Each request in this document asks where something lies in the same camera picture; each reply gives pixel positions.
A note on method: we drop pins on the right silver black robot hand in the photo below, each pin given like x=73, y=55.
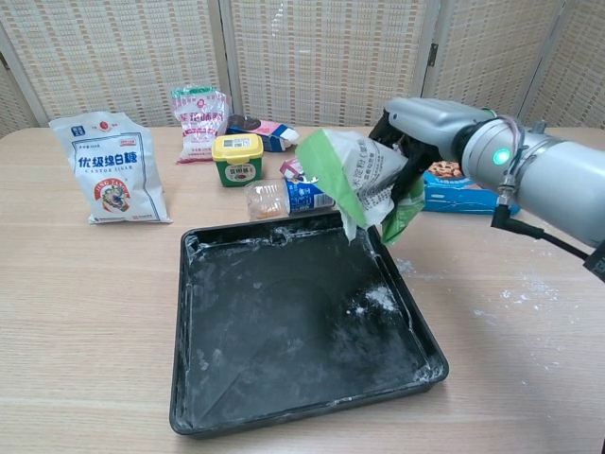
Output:
x=430, y=123

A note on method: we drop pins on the green white corn starch bag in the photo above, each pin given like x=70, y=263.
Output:
x=359, y=179

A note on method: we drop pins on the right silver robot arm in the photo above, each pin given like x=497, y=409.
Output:
x=553, y=179

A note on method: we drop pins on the pink white snack bag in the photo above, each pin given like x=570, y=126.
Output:
x=201, y=127

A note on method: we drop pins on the black baking tray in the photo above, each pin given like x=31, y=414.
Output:
x=283, y=331

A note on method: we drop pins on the white castor sugar bag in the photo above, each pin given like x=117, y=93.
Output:
x=113, y=165

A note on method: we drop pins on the black screen hinge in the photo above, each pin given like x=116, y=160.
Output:
x=433, y=54

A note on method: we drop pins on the blue chocolate cookie box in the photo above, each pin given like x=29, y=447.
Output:
x=449, y=198

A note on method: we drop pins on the woven folding screen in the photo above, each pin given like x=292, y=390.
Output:
x=321, y=57

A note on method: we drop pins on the long floral carton box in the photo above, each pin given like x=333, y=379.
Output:
x=290, y=169

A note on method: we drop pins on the clear blue label bottle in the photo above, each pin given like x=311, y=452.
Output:
x=298, y=198

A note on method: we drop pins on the blue pink cookie pack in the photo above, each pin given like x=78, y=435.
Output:
x=264, y=132

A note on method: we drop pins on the yellow lid green tub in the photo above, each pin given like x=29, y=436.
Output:
x=237, y=161

